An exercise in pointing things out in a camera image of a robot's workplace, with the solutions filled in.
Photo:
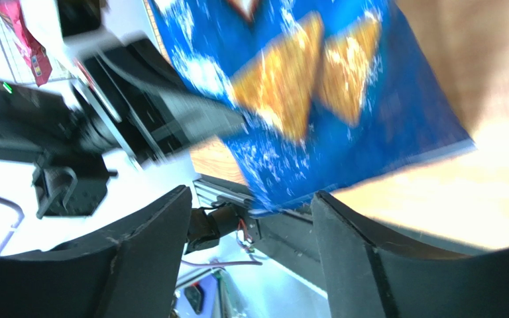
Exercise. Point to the pink Real chips bag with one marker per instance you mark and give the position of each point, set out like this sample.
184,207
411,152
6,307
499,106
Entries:
33,53

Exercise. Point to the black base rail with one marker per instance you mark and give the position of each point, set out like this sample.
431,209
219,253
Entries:
287,238

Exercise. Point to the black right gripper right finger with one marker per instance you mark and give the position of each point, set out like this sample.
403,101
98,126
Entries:
371,270

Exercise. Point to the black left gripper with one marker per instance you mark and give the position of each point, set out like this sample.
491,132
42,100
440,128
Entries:
132,99

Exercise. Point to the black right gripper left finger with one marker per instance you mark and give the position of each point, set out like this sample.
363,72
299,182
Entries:
128,268

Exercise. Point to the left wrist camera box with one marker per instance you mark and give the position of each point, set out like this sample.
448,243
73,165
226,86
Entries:
63,23

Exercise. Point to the blue Doritos bag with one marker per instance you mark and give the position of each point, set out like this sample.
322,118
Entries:
333,92

